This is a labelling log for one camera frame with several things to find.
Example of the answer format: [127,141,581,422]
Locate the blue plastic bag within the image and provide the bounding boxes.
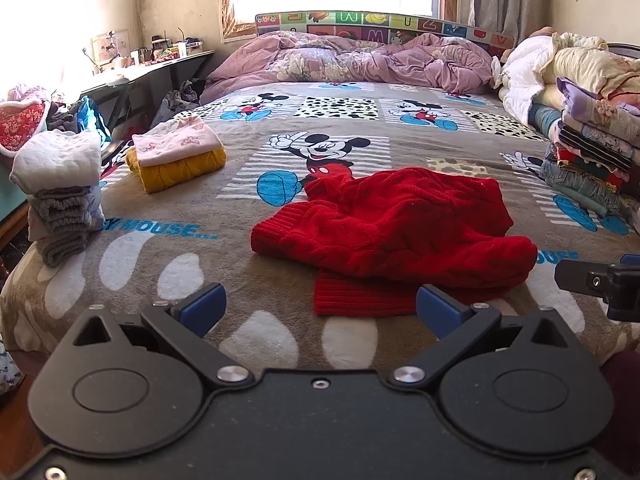
[75,96,112,143]

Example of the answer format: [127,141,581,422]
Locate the yellow folded sweater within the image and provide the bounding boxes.
[125,147,228,194]

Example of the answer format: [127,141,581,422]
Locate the dark clothes pile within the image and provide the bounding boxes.
[47,102,81,131]

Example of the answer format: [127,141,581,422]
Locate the desk lamp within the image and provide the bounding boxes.
[82,47,103,77]

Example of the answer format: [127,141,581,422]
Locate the white folded garment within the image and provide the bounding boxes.
[10,130,103,196]

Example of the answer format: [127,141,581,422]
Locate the stack of folded clothes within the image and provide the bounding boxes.
[539,77,640,218]

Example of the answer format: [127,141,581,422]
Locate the purple duvet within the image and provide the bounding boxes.
[200,30,496,106]

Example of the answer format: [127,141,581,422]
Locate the cream floral quilt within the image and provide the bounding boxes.
[540,47,640,106]

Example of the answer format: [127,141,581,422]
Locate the red floral basket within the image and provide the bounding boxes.
[0,99,51,156]

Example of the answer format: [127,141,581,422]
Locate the pale plush toy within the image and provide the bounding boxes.
[492,55,511,88]

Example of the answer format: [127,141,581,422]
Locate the cartoon mouse printed blanket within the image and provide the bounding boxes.
[0,80,640,396]

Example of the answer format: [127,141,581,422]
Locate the pink cloth heap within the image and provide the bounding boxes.
[7,82,51,106]

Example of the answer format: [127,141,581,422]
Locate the grey folded pants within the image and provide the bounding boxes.
[27,185,106,267]

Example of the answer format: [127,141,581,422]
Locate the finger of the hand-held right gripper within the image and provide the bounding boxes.
[554,259,613,297]

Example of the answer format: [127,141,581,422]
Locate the black desk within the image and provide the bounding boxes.
[80,49,216,136]

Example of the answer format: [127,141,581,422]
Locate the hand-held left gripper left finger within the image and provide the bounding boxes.
[70,282,256,391]

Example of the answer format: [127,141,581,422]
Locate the pink folded garment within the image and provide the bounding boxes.
[132,116,223,168]

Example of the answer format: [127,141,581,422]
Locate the blue ribbed folded garment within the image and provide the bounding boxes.
[527,102,563,136]

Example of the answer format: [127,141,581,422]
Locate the picture frame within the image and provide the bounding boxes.
[91,30,132,68]

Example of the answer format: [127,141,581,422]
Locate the grey cloth under desk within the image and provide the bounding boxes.
[150,80,201,128]

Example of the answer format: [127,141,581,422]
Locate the colourful letter headboard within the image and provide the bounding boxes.
[255,9,516,56]

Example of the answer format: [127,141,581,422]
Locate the red knit sweater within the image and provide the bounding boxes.
[250,169,538,317]

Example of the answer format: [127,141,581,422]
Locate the teal storage box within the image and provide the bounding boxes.
[0,157,31,226]

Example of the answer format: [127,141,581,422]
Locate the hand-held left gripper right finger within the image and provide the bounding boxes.
[387,284,573,391]

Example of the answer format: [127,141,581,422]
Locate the person's maroon garment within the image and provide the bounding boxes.
[597,350,640,466]

